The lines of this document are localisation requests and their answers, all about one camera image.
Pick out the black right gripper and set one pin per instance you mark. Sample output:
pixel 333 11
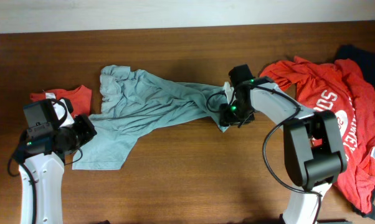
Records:
pixel 225 117

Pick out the folded red printed t-shirt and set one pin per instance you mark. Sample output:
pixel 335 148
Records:
pixel 80 98

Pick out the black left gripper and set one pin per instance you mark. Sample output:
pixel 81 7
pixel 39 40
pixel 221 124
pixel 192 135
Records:
pixel 80 121

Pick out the light blue t-shirt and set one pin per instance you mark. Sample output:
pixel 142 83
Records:
pixel 134 103

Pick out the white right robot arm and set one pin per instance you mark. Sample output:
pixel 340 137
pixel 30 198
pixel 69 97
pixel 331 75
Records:
pixel 313 149

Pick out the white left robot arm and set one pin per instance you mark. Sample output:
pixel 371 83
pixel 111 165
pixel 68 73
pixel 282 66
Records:
pixel 41 158

